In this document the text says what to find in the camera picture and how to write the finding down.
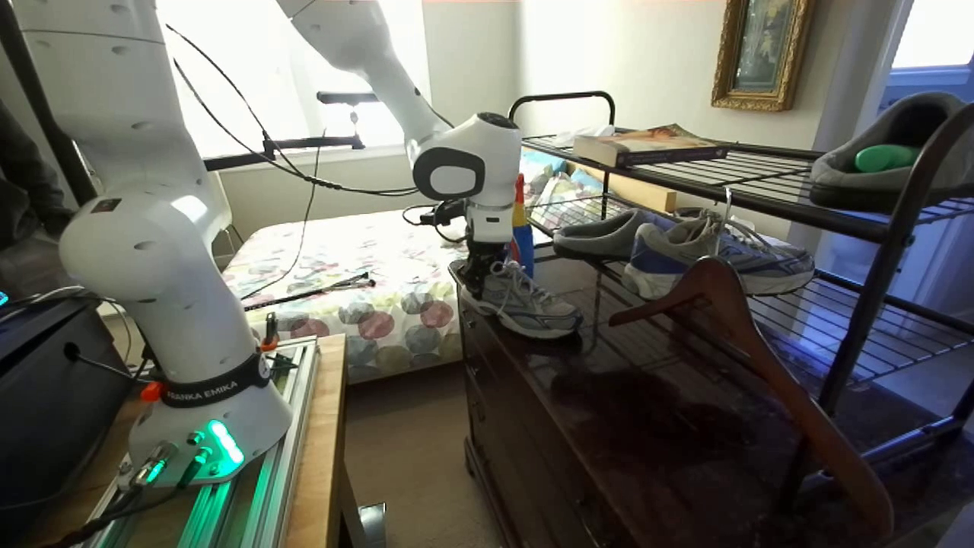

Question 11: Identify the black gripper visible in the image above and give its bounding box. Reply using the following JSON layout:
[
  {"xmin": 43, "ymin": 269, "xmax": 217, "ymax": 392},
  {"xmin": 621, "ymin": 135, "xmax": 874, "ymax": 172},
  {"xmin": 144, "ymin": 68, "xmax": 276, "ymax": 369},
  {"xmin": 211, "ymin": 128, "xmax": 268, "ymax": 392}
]
[{"xmin": 464, "ymin": 239, "xmax": 512, "ymax": 292}]

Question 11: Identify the grey white blue sneaker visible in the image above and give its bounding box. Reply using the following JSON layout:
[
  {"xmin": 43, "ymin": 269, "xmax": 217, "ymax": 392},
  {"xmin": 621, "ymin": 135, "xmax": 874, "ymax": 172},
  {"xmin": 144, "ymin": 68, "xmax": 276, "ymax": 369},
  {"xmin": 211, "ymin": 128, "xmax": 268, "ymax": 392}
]
[{"xmin": 448, "ymin": 256, "xmax": 588, "ymax": 340}]

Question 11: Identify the grey blue laced sneaker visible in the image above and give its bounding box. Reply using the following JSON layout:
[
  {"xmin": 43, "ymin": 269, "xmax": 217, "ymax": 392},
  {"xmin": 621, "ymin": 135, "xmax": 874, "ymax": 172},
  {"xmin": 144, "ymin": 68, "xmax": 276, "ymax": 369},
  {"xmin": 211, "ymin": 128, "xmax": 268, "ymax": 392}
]
[{"xmin": 621, "ymin": 196, "xmax": 815, "ymax": 306}]

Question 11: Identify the tan hardcover book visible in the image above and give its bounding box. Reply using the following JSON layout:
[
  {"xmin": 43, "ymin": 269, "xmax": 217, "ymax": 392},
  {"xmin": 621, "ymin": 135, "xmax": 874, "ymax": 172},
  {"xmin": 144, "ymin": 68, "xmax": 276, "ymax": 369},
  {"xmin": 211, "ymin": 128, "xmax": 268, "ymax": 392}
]
[{"xmin": 570, "ymin": 122, "xmax": 731, "ymax": 172}]

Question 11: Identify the black metal shelf rack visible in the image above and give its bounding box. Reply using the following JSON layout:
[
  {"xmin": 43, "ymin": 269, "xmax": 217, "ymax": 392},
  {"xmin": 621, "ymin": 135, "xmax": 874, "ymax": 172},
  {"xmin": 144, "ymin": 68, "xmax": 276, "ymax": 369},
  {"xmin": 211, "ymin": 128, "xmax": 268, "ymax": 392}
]
[{"xmin": 505, "ymin": 90, "xmax": 974, "ymax": 473}]

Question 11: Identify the blue spray cleaner bottle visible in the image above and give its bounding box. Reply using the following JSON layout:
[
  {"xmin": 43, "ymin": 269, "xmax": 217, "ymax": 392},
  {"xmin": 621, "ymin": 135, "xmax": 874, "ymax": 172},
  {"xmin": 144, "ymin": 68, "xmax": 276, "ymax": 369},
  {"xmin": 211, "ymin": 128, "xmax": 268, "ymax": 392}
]
[{"xmin": 512, "ymin": 174, "xmax": 537, "ymax": 280}]

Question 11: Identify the plain grey shoe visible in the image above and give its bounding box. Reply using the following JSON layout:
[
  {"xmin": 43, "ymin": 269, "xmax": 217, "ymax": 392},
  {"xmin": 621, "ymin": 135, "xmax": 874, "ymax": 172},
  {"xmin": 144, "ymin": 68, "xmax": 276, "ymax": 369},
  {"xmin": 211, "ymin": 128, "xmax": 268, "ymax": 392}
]
[{"xmin": 551, "ymin": 210, "xmax": 649, "ymax": 261}]

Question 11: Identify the bed with floral cover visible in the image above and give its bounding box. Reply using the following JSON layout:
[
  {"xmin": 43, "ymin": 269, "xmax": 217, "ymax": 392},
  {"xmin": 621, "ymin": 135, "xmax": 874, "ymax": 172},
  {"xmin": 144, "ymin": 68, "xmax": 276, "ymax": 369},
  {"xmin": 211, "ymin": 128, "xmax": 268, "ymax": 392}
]
[{"xmin": 220, "ymin": 200, "xmax": 481, "ymax": 386}]

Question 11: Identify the thin black rod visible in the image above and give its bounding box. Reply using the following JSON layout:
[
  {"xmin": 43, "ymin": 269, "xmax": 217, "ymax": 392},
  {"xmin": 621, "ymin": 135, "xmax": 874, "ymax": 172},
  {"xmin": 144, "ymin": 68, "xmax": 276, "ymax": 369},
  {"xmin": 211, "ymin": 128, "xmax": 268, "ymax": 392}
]
[{"xmin": 241, "ymin": 269, "xmax": 377, "ymax": 313}]

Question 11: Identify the dark wooden dresser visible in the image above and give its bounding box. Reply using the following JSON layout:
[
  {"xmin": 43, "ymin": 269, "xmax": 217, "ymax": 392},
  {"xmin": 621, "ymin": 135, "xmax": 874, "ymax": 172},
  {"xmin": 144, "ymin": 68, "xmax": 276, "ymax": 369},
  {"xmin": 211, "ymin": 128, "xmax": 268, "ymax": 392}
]
[{"xmin": 448, "ymin": 250, "xmax": 974, "ymax": 548}]

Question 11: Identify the wooden robot bench top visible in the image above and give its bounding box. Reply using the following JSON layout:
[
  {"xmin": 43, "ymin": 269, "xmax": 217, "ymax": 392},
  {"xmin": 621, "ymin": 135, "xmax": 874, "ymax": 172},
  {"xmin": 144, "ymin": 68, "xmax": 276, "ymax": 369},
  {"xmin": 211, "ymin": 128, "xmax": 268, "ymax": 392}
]
[{"xmin": 17, "ymin": 331, "xmax": 352, "ymax": 548}]

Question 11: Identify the brown wooden clothes hanger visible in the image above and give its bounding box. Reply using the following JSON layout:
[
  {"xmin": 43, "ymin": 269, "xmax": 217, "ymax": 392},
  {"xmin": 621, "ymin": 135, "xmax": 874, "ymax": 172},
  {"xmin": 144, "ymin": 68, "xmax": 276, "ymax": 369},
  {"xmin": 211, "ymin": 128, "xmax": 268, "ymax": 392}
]
[{"xmin": 605, "ymin": 254, "xmax": 902, "ymax": 542}]

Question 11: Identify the bright window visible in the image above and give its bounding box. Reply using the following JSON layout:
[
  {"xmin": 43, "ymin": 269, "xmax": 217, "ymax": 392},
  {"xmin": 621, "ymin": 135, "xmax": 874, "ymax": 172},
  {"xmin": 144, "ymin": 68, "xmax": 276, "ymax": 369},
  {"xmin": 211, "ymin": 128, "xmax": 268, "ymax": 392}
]
[{"xmin": 155, "ymin": 0, "xmax": 430, "ymax": 162}]

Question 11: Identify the gold framed painting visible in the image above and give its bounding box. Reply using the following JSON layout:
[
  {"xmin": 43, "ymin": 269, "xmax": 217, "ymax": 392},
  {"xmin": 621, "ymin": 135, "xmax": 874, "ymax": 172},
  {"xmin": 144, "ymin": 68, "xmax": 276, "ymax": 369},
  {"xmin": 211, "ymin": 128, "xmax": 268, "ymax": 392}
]
[{"xmin": 708, "ymin": 0, "xmax": 822, "ymax": 116}]

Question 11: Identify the grey felt slipper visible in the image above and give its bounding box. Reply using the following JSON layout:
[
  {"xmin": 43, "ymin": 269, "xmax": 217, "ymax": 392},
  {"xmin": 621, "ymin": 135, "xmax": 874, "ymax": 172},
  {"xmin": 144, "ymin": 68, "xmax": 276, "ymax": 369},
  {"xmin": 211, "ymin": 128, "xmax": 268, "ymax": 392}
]
[{"xmin": 805, "ymin": 91, "xmax": 974, "ymax": 212}]

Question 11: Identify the green oval object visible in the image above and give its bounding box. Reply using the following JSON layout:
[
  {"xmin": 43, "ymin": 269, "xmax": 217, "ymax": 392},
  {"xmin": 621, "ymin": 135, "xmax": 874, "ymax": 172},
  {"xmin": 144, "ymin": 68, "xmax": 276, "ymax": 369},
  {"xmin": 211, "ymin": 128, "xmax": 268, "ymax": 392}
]
[{"xmin": 853, "ymin": 144, "xmax": 923, "ymax": 174}]

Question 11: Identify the black equipment box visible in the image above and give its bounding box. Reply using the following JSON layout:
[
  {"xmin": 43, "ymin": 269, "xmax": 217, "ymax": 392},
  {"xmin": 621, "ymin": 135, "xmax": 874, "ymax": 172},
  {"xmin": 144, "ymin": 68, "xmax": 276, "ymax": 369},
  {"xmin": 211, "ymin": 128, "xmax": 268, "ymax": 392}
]
[{"xmin": 0, "ymin": 288, "xmax": 140, "ymax": 533}]

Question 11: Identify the black vertical pole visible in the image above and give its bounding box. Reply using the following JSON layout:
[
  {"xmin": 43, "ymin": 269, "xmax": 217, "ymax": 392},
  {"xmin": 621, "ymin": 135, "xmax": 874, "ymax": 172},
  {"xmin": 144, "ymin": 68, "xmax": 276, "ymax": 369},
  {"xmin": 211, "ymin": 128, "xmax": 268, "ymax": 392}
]
[{"xmin": 0, "ymin": 0, "xmax": 99, "ymax": 207}]

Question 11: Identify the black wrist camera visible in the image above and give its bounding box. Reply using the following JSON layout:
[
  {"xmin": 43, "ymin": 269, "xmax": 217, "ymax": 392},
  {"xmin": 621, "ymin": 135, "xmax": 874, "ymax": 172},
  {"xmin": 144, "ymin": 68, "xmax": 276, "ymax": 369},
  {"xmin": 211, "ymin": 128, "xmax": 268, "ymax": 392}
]
[{"xmin": 416, "ymin": 196, "xmax": 471, "ymax": 229}]

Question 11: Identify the black stereo camera bar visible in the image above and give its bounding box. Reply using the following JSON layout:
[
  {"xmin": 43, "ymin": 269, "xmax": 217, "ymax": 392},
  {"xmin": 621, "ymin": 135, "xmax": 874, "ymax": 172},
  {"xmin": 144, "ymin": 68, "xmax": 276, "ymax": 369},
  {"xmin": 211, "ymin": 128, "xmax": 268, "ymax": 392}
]
[{"xmin": 312, "ymin": 90, "xmax": 379, "ymax": 109}]

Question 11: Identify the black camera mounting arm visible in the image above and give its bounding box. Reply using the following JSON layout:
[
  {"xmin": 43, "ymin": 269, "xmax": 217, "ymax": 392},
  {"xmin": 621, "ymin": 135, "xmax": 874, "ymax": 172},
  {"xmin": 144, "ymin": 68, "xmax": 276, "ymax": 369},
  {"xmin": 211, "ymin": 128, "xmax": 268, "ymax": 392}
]
[{"xmin": 200, "ymin": 130, "xmax": 367, "ymax": 174}]

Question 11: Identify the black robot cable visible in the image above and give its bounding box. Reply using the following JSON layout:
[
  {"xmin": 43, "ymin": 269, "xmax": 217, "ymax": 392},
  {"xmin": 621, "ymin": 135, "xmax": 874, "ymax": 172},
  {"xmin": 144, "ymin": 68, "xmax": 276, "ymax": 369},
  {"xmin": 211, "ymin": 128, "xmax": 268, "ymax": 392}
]
[{"xmin": 165, "ymin": 23, "xmax": 451, "ymax": 200}]

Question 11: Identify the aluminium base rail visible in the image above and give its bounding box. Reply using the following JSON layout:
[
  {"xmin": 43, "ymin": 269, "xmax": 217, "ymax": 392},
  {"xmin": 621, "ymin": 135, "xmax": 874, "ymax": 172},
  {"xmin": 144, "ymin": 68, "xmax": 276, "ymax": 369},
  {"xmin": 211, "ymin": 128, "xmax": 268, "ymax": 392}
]
[{"xmin": 88, "ymin": 338, "xmax": 323, "ymax": 548}]

